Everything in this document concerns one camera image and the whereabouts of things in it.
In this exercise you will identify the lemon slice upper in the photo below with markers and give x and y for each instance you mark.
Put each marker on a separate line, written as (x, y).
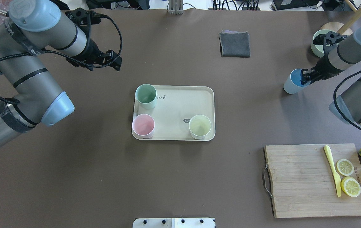
(345, 167)

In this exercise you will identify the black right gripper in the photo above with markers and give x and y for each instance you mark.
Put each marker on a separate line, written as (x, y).
(324, 68)

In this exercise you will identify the green cup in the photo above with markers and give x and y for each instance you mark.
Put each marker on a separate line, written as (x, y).
(145, 94)

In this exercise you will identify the lemon slice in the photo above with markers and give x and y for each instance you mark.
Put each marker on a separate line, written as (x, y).
(350, 186)
(345, 167)

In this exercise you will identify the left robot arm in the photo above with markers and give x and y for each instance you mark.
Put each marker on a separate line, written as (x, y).
(29, 95)

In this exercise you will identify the yellow plastic knife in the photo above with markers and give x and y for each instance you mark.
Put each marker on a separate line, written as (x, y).
(336, 176)

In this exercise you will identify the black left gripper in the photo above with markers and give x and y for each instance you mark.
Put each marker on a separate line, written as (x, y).
(92, 51)

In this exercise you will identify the grey folded cloth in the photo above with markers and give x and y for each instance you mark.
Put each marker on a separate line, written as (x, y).
(234, 44)

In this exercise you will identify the pale yellow cup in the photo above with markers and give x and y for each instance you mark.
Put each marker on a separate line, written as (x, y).
(199, 126)

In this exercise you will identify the cream rabbit tray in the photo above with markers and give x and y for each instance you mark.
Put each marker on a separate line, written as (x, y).
(175, 106)

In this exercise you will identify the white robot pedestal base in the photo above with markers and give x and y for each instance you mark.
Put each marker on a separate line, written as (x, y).
(198, 222)

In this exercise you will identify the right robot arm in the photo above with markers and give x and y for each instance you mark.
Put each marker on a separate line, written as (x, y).
(340, 53)

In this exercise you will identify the bamboo cutting board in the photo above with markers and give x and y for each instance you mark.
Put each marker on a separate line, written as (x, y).
(302, 185)

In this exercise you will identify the blue cup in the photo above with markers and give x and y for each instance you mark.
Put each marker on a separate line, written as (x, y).
(293, 83)

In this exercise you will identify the lemon slice lower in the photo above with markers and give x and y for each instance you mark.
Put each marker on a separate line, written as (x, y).
(350, 186)

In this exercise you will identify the pink cup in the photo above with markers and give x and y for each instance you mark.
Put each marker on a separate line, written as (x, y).
(143, 126)

